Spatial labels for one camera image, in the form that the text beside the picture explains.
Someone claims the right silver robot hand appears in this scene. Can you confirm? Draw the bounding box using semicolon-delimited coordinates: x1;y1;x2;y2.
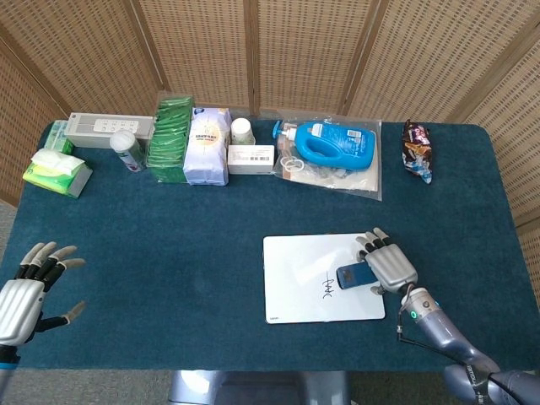
355;227;419;296

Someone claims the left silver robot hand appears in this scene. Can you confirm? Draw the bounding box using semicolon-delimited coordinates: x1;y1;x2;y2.
0;241;87;348

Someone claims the blue board eraser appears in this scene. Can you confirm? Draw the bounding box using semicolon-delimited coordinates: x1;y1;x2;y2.
336;262;381;291

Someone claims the white board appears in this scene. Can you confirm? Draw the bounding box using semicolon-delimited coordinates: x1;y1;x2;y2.
262;231;386;326

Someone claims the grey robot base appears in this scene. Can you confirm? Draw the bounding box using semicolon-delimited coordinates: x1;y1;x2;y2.
167;370;351;405

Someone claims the clear plastic zip bag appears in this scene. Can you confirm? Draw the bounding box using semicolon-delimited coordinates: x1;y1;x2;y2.
272;110;383;203

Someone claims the brown snack bag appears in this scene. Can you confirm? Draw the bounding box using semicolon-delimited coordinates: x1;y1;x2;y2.
401;119;434;186

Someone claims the blue detergent pump bottle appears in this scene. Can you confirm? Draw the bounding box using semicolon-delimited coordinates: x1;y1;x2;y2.
272;120;377;173

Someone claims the green tissue pack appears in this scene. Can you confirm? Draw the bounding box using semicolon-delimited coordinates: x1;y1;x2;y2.
22;148;94;199

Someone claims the blue felt table cover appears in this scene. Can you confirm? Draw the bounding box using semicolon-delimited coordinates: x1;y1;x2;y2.
6;119;535;373

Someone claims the light green wipes pack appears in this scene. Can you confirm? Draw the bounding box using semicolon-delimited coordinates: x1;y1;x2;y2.
43;120;75;154

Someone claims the small white cardboard box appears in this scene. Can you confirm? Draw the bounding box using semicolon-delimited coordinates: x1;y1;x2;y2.
227;144;276;176

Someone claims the white power strip box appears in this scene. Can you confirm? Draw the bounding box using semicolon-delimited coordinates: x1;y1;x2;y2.
63;111;155;149

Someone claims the white lidded cylindrical can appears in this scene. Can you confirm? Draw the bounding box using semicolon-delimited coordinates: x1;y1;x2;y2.
110;129;147;173

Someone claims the white paper cup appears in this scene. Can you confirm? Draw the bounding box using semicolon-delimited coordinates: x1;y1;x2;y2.
229;117;257;147

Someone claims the white lavender paper bag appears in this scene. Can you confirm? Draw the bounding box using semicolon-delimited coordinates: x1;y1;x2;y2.
182;106;232;186

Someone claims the green tea box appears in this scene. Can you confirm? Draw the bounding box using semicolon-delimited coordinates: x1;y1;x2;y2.
145;91;197;184

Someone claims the woven rattan folding screen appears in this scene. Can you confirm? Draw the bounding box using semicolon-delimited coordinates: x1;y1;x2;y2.
0;0;540;372

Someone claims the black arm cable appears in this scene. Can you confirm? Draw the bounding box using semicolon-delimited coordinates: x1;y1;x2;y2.
395;303;465;364

